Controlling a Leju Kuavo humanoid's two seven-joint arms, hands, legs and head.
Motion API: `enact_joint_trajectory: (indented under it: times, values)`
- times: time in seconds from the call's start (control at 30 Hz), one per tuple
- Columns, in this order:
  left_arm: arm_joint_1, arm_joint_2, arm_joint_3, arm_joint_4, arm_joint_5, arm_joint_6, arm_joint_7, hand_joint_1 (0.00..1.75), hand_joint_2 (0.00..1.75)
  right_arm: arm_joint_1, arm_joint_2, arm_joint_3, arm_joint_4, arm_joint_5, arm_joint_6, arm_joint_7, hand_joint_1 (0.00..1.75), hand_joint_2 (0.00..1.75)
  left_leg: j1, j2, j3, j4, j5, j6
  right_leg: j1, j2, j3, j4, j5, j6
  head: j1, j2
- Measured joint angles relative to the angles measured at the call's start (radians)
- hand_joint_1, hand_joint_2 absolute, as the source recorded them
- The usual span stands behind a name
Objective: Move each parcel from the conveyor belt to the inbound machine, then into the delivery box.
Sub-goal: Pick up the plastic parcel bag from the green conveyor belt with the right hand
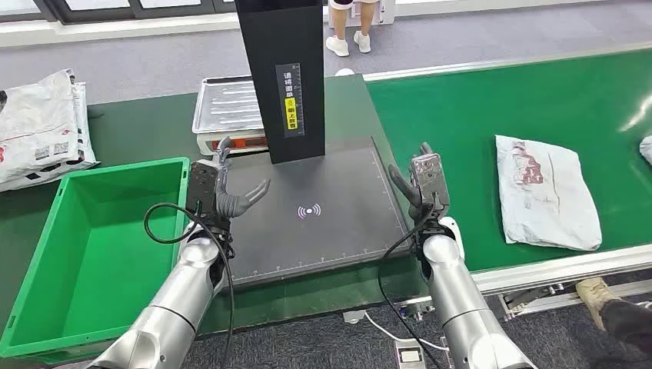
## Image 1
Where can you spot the dark window frame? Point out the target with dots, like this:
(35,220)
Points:
(102,14)

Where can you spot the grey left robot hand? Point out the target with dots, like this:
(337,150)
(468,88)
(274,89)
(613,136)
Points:
(229,203)

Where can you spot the weighing scale with steel tray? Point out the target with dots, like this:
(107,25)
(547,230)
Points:
(224,107)

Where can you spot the green plastic crate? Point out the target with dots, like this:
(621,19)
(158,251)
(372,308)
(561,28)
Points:
(102,254)

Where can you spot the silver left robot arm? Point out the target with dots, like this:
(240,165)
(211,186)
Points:
(173,305)

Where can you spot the green conveyor belt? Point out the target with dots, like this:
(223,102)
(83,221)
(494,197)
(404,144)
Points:
(484,91)

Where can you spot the grey poly mailer parcel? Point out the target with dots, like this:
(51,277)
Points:
(647,150)
(550,198)

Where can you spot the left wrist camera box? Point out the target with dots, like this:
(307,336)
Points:
(202,186)

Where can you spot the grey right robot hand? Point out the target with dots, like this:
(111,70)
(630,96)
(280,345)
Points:
(402,186)

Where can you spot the person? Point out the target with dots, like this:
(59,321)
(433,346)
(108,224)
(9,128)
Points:
(338,30)
(611,310)

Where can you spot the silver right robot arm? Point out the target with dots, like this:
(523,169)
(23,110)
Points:
(458,305)

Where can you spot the metal floor socket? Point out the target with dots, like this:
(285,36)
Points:
(409,355)

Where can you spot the black inbound scanner machine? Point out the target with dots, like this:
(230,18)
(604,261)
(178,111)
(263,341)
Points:
(285,51)

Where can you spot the white flat poly mailer bag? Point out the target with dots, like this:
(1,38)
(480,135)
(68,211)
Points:
(35,122)
(87,147)

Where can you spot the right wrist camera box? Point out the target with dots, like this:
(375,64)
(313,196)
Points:
(430,178)

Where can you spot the small white round object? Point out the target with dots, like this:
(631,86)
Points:
(345,72)

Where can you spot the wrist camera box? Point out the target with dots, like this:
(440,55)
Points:
(430,178)
(202,186)

